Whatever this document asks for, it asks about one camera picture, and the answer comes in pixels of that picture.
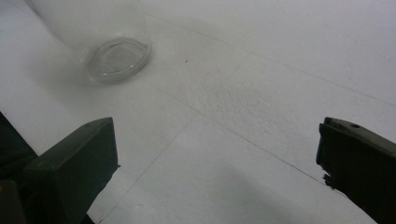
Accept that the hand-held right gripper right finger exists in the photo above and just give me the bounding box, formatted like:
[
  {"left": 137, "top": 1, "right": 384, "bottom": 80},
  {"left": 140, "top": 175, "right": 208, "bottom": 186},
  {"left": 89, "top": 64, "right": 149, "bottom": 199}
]
[{"left": 315, "top": 117, "right": 396, "bottom": 224}]

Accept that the clear glass jar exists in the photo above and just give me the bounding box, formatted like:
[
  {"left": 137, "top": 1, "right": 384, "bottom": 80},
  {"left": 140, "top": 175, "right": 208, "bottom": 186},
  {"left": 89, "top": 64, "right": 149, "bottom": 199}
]
[{"left": 26, "top": 0, "right": 153, "bottom": 84}]

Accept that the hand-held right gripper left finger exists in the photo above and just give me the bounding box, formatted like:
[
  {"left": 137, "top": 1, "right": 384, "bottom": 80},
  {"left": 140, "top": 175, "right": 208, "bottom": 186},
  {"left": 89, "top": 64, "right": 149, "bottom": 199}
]
[{"left": 21, "top": 117, "right": 120, "bottom": 224}]

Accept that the white table cover sheet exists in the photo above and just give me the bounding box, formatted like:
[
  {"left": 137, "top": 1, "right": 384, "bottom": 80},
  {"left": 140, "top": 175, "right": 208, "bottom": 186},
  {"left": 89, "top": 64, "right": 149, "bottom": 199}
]
[{"left": 0, "top": 0, "right": 396, "bottom": 224}]

